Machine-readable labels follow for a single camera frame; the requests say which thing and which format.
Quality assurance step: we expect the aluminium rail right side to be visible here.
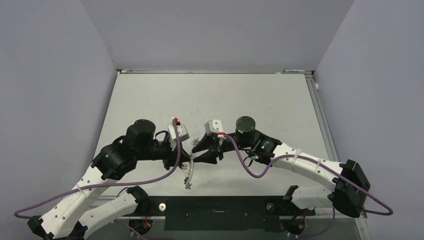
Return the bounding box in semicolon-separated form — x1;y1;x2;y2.
305;73;369;220

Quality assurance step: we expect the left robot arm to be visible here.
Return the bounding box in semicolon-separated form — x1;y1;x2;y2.
27;118;190;240

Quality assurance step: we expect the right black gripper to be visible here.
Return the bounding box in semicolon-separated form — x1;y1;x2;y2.
192;132;252;162

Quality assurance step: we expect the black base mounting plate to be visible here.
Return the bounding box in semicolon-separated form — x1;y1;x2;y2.
130;196;316;232

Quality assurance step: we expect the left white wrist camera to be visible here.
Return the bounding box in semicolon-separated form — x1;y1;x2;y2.
167;117;190;150

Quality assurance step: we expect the aluminium rail back edge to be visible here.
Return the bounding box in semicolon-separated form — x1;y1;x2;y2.
117;69;314;75

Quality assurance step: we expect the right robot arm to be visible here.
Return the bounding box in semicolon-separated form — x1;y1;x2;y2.
192;116;371;218

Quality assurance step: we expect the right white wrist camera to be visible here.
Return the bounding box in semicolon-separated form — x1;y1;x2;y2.
205;119;223;139

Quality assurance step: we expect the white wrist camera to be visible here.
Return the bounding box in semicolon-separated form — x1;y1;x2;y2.
205;119;223;139
167;117;190;150

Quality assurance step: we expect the large grey keyring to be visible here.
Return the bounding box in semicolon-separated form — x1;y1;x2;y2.
182;152;196;190

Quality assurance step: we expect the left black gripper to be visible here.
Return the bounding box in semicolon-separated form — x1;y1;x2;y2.
136;136;191;170

